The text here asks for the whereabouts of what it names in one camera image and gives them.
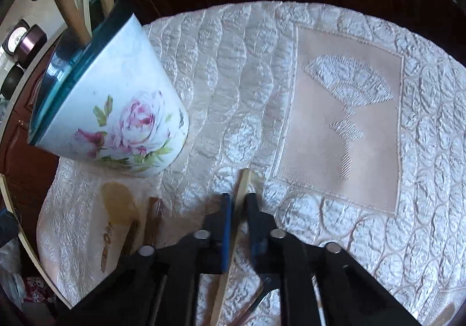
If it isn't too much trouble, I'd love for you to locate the black pot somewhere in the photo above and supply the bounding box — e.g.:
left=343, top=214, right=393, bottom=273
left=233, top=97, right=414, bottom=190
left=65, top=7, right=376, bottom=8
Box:
left=0, top=66, right=24, bottom=97

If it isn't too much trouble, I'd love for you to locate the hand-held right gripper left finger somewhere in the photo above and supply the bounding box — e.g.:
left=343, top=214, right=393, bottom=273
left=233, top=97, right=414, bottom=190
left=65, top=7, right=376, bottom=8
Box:
left=69, top=193, right=234, bottom=326

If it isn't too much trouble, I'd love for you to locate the purple rice cooker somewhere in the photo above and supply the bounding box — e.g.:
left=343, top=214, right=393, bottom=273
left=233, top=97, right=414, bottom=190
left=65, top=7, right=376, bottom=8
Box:
left=2, top=18, right=48, bottom=68

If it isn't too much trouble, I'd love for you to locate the white plastic bag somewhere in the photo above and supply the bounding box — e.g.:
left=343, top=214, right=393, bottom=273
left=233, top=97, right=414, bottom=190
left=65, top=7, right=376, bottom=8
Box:
left=0, top=239, right=26, bottom=306

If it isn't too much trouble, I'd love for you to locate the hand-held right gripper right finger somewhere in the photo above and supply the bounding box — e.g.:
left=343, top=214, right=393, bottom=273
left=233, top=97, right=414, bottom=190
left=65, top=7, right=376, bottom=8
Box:
left=245, top=193, right=426, bottom=326

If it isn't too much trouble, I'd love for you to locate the floral white utensil holder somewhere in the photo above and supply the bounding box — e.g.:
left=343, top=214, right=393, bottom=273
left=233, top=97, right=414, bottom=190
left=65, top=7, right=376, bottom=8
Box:
left=28, top=0, right=190, bottom=179

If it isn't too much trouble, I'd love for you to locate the quilted pink tablecloth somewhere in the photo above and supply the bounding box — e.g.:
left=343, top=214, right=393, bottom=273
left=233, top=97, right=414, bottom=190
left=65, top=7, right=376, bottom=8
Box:
left=36, top=1, right=466, bottom=326

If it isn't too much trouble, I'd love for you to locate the red patterned cloth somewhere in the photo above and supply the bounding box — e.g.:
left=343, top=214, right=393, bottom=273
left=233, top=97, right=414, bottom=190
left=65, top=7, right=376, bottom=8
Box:
left=24, top=277, right=55, bottom=303

